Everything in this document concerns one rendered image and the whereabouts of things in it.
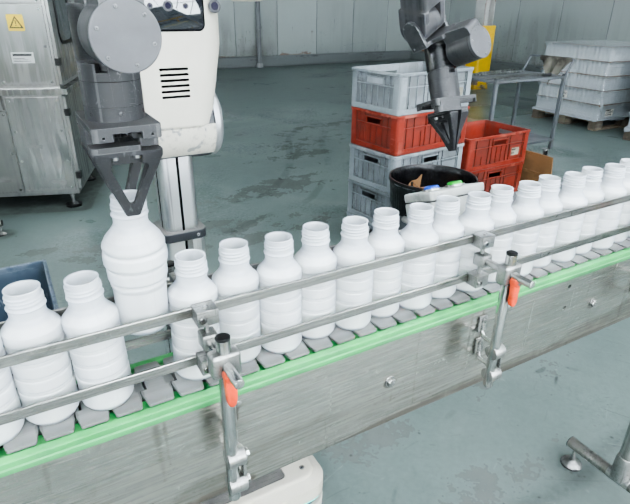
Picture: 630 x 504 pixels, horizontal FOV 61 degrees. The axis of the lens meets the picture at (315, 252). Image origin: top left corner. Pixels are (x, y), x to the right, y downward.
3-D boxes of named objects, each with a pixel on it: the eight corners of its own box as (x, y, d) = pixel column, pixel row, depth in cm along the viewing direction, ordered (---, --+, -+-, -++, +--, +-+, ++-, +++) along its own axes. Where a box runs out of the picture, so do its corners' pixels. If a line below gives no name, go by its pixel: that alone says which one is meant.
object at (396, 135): (395, 157, 295) (398, 116, 285) (348, 142, 324) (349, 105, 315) (466, 142, 328) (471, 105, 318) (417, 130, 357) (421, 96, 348)
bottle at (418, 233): (428, 314, 83) (439, 215, 76) (390, 307, 84) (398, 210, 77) (432, 296, 88) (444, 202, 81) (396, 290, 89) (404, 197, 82)
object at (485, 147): (465, 173, 344) (470, 140, 335) (422, 159, 375) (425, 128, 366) (526, 160, 374) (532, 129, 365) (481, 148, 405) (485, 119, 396)
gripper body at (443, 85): (478, 103, 103) (473, 64, 102) (438, 108, 98) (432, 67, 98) (454, 110, 109) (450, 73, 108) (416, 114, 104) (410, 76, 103)
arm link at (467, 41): (424, 5, 102) (398, 27, 99) (472, -20, 93) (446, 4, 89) (452, 60, 107) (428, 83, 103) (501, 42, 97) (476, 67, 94)
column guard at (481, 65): (474, 90, 986) (483, 25, 939) (459, 87, 1017) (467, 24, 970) (489, 88, 1004) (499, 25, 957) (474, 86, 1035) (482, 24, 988)
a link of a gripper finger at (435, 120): (482, 145, 104) (476, 97, 103) (455, 150, 101) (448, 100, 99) (458, 150, 110) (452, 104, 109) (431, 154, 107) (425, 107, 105)
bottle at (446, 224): (422, 280, 93) (431, 190, 86) (457, 286, 91) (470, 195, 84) (415, 296, 88) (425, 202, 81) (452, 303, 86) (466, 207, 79)
